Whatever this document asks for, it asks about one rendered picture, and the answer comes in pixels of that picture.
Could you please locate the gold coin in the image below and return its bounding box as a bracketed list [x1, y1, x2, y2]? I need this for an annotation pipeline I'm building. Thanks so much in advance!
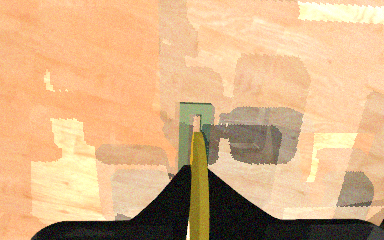
[189, 132, 209, 240]

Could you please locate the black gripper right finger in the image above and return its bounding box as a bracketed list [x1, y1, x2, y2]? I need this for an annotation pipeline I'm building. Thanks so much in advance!
[208, 169, 384, 240]

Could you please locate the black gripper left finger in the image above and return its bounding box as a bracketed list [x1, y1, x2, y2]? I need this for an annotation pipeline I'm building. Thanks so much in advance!
[30, 165, 192, 240]

